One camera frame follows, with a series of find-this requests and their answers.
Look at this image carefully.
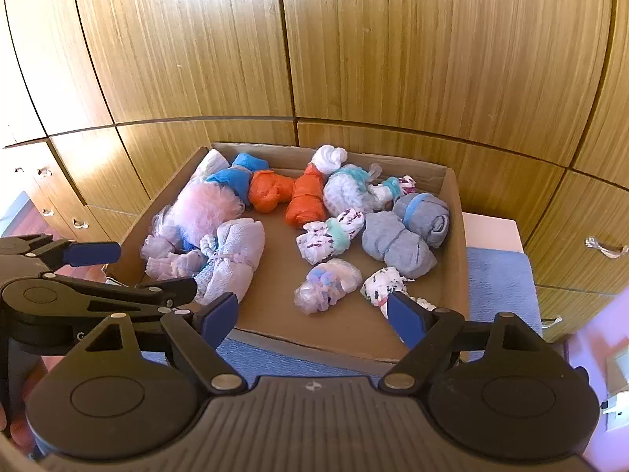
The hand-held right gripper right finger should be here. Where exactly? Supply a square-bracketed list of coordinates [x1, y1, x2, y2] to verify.
[377, 290, 542, 396]

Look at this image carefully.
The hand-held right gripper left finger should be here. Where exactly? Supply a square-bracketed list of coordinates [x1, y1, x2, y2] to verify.
[83, 291, 248, 397]

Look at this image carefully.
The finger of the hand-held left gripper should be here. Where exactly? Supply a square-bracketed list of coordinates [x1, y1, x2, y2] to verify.
[44, 275, 199, 314]
[0, 233, 123, 276]

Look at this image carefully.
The patterned white sock roll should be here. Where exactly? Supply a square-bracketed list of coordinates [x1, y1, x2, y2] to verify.
[361, 266, 436, 313]

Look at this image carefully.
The cardboard box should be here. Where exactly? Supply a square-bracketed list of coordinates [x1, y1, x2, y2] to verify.
[105, 142, 469, 362]

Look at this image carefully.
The white waffle towel bundle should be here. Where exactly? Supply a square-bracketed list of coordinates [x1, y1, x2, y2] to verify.
[193, 219, 266, 306]

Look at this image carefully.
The plain grey sock roll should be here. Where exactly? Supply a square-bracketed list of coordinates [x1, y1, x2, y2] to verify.
[362, 211, 438, 281]

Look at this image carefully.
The plastic-wrapped white bundle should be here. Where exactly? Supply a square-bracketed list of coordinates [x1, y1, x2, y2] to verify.
[294, 258, 363, 316]

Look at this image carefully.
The grey sock roll blue band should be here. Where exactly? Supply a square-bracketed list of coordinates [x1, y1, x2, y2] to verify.
[392, 193, 450, 249]

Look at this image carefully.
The pink fluffy bundle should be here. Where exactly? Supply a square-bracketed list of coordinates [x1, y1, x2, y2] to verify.
[140, 182, 246, 278]

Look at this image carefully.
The patterned sock roll green band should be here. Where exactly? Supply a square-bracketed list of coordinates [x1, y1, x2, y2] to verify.
[296, 209, 365, 266]

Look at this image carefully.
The white sock roll teal band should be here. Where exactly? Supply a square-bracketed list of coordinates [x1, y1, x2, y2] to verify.
[368, 175, 417, 207]

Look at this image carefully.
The plain orange sock roll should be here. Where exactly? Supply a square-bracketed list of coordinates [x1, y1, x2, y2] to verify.
[247, 170, 296, 213]

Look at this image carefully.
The white fluffy roll teal yarn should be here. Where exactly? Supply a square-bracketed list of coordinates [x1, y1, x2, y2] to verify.
[323, 164, 381, 217]

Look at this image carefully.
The orange sock roll white end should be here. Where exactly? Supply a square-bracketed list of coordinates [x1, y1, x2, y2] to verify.
[285, 145, 342, 228]

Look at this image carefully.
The blue and white sock roll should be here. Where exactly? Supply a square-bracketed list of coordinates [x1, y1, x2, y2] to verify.
[205, 153, 270, 205]

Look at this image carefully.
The blue towel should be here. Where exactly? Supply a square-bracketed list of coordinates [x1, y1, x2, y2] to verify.
[216, 246, 544, 387]

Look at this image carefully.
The beige box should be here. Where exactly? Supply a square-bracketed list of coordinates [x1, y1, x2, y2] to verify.
[602, 349, 629, 416]

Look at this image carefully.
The wooden wardrobe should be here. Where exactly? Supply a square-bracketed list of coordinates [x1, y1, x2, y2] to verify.
[0, 0, 629, 345]

